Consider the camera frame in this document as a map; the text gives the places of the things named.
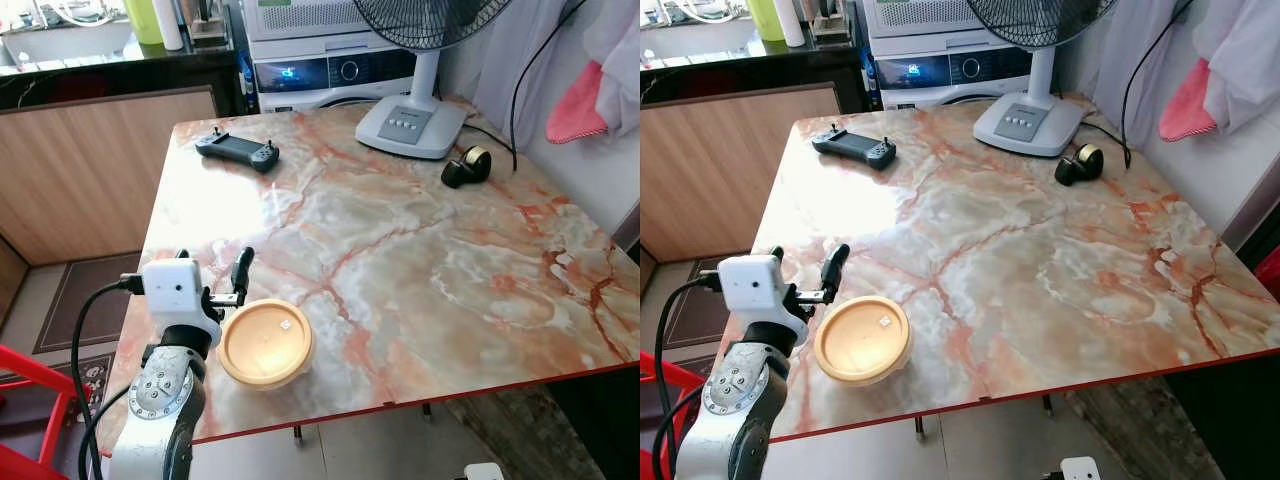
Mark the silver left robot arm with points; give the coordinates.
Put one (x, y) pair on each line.
(735, 405)
(160, 405)

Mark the brown floor mat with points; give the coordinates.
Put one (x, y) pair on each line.
(700, 310)
(90, 300)

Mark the wooden cabinet panel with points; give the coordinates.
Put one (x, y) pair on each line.
(720, 165)
(90, 170)

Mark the black handheld remote controller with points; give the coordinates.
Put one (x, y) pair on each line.
(237, 150)
(853, 146)

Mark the black stone countertop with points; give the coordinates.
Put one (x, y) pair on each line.
(740, 70)
(110, 75)

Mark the white washing machine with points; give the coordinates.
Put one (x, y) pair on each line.
(320, 70)
(940, 68)

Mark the white table fan black grill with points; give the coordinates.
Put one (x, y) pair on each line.
(1028, 120)
(410, 122)

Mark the brown wooden box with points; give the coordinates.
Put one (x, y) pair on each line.
(210, 28)
(830, 25)

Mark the white bottle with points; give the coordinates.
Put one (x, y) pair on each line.
(170, 25)
(791, 22)

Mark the green bottle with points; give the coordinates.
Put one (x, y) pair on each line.
(763, 18)
(142, 20)

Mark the black tape dispenser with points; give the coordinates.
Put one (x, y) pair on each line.
(465, 170)
(1078, 167)

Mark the pink cloth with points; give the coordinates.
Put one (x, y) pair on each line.
(1188, 105)
(577, 108)

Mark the pale grey hanging garment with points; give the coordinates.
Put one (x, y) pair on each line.
(1250, 60)
(620, 45)

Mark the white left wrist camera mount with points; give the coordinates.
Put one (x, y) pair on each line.
(172, 290)
(750, 288)

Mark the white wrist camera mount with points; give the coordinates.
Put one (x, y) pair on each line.
(1081, 469)
(484, 472)
(750, 288)
(172, 290)

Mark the red metal frame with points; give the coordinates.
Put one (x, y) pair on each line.
(660, 372)
(45, 392)

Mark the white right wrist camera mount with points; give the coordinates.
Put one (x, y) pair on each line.
(1081, 469)
(484, 472)

